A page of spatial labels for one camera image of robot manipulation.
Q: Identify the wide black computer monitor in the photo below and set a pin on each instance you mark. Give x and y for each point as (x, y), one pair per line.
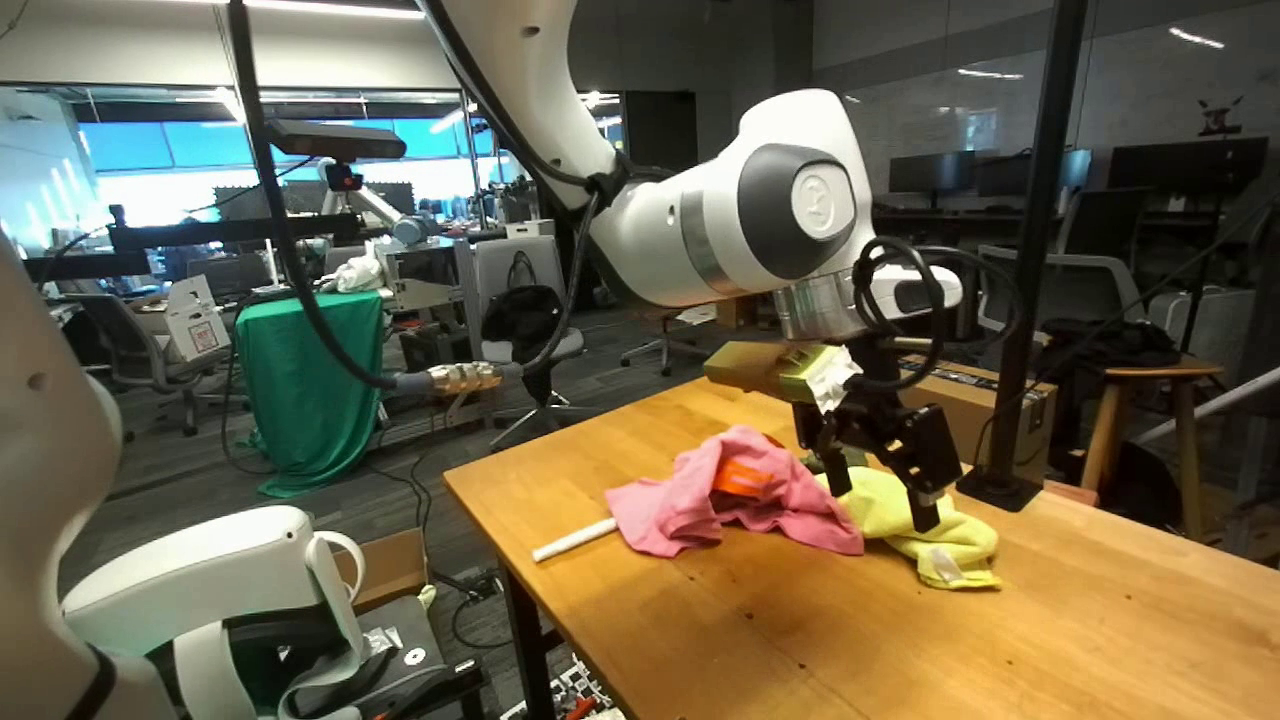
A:
(1186, 171)

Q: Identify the white office chair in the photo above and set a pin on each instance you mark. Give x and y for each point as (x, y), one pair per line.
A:
(1083, 286)

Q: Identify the cardboard box with black tape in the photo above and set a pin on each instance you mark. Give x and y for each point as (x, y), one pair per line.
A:
(968, 400)

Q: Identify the black box with sticker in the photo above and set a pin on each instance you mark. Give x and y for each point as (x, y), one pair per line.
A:
(445, 683)

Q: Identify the black office chair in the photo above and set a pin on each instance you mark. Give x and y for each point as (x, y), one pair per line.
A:
(526, 335)

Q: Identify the white flexible tube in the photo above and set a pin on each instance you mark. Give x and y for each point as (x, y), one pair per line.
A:
(573, 539)

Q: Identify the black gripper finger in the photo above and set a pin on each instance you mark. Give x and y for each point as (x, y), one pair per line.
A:
(825, 461)
(930, 461)

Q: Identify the black stereo camera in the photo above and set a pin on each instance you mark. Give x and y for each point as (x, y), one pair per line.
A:
(333, 141)

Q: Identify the light yellow cloth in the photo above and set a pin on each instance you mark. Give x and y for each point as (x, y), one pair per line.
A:
(962, 562)

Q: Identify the black bag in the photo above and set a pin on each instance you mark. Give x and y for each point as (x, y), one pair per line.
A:
(1114, 351)

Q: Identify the magenta pink cloth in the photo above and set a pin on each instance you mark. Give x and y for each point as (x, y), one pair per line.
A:
(667, 505)

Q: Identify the white crumpled object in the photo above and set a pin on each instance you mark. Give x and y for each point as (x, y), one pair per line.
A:
(351, 273)

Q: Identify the green draped cloth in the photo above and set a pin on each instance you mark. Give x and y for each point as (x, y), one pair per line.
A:
(315, 386)

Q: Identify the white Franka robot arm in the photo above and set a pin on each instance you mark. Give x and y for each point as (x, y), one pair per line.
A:
(667, 243)

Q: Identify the small brown box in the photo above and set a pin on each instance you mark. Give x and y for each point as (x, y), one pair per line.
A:
(395, 565)

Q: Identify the wooden stool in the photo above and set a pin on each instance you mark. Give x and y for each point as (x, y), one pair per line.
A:
(1159, 375)

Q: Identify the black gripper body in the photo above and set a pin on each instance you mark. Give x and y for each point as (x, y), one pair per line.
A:
(863, 413)

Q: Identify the white sign board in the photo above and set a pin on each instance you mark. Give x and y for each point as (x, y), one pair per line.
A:
(193, 319)

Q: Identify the black table leg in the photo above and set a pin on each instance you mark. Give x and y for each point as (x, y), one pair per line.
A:
(529, 654)

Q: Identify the red radish plush toy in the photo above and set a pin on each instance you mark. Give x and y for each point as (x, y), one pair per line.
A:
(741, 479)

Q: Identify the black metal frame bar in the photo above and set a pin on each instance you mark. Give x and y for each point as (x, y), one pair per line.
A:
(200, 228)

